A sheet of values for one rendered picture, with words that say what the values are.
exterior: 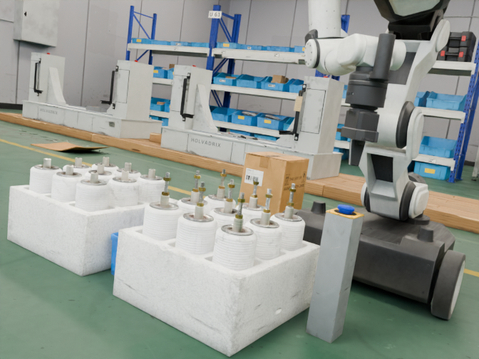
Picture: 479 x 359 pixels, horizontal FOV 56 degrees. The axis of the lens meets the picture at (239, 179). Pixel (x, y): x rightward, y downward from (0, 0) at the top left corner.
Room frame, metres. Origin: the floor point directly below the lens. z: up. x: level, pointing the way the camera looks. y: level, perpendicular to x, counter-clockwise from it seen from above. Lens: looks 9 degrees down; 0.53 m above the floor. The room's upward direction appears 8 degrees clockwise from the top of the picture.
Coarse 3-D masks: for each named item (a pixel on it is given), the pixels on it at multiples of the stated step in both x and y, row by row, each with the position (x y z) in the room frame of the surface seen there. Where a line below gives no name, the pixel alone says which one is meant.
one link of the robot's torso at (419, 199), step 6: (420, 186) 1.59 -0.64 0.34; (426, 186) 1.65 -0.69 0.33; (414, 192) 1.53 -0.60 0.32; (420, 192) 1.54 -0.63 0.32; (426, 192) 1.62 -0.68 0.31; (414, 198) 1.51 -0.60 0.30; (420, 198) 1.54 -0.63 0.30; (426, 198) 1.64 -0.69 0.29; (414, 204) 1.52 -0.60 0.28; (420, 204) 1.56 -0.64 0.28; (426, 204) 1.66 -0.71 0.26; (408, 210) 1.52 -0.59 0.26; (414, 210) 1.52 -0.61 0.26; (420, 210) 1.57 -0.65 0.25; (414, 216) 1.55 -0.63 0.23
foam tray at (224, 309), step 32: (128, 256) 1.08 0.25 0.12; (160, 256) 1.02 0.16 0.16; (192, 256) 0.98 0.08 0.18; (288, 256) 1.08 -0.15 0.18; (128, 288) 1.08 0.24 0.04; (160, 288) 1.01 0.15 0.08; (192, 288) 0.96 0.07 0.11; (224, 288) 0.91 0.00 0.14; (256, 288) 0.95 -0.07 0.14; (288, 288) 1.08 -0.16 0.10; (160, 320) 1.01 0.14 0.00; (192, 320) 0.95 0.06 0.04; (224, 320) 0.90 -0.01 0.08; (256, 320) 0.96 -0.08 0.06; (224, 352) 0.90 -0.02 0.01
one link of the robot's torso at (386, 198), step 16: (416, 112) 1.33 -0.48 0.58; (416, 128) 1.32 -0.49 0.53; (368, 144) 1.46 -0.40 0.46; (416, 144) 1.35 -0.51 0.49; (368, 160) 1.45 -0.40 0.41; (384, 160) 1.45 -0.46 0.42; (400, 160) 1.37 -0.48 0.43; (368, 176) 1.48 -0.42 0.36; (384, 176) 1.52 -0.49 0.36; (400, 176) 1.40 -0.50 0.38; (368, 192) 1.58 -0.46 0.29; (384, 192) 1.51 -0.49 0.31; (400, 192) 1.49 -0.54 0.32; (368, 208) 1.59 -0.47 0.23; (384, 208) 1.55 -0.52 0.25; (400, 208) 1.52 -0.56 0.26
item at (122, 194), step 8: (112, 184) 1.36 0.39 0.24; (120, 184) 1.35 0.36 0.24; (128, 184) 1.36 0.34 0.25; (136, 184) 1.38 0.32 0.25; (112, 192) 1.36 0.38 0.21; (120, 192) 1.35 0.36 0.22; (128, 192) 1.36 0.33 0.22; (136, 192) 1.38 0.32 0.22; (112, 200) 1.36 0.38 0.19; (120, 200) 1.35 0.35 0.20; (128, 200) 1.36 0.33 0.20; (136, 200) 1.39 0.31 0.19
